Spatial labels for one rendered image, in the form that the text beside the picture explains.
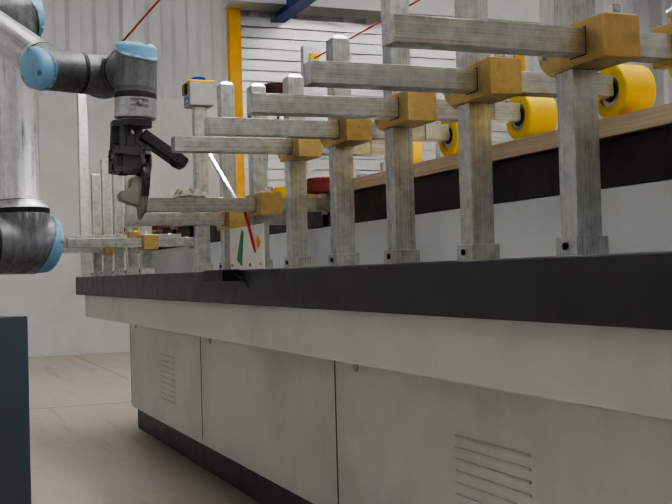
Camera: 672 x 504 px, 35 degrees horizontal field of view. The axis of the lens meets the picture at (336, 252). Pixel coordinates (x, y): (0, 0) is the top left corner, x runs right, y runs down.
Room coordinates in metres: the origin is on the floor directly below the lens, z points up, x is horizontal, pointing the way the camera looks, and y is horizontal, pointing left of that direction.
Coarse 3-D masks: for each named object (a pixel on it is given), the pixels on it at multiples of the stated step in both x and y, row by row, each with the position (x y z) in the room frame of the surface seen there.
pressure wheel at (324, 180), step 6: (312, 180) 2.42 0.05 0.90; (318, 180) 2.41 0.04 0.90; (324, 180) 2.41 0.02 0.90; (312, 186) 2.42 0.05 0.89; (318, 186) 2.41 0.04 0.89; (324, 186) 2.41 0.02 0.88; (312, 192) 2.43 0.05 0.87; (318, 192) 2.43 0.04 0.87; (324, 192) 2.47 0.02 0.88; (324, 216) 2.45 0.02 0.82; (324, 222) 2.45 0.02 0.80
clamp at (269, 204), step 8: (264, 192) 2.34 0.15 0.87; (272, 192) 2.35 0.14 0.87; (280, 192) 2.36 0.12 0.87; (256, 200) 2.37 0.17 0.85; (264, 200) 2.34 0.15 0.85; (272, 200) 2.35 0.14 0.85; (280, 200) 2.36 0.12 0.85; (256, 208) 2.37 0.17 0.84; (264, 208) 2.34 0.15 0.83; (272, 208) 2.35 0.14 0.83; (280, 208) 2.36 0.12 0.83; (248, 216) 2.43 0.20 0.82
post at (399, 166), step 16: (384, 0) 1.73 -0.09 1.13; (400, 0) 1.72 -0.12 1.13; (384, 16) 1.73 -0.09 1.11; (384, 48) 1.74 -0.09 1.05; (400, 48) 1.72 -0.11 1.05; (400, 64) 1.72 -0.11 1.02; (384, 96) 1.74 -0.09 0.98; (400, 128) 1.72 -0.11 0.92; (400, 144) 1.72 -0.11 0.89; (400, 160) 1.72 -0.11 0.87; (400, 176) 1.72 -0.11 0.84; (400, 192) 1.72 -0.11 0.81; (400, 208) 1.72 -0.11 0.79; (400, 224) 1.72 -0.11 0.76; (400, 240) 1.72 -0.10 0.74
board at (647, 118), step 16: (640, 112) 1.46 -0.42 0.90; (656, 112) 1.43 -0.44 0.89; (608, 128) 1.53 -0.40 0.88; (624, 128) 1.49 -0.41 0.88; (640, 128) 1.46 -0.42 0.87; (656, 128) 1.45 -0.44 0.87; (496, 144) 1.82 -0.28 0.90; (512, 144) 1.77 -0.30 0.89; (528, 144) 1.72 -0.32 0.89; (544, 144) 1.68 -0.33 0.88; (432, 160) 2.04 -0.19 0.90; (448, 160) 1.98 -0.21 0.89; (496, 160) 1.82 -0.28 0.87; (368, 176) 2.32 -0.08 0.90; (384, 176) 2.24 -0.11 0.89; (416, 176) 2.10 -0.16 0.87
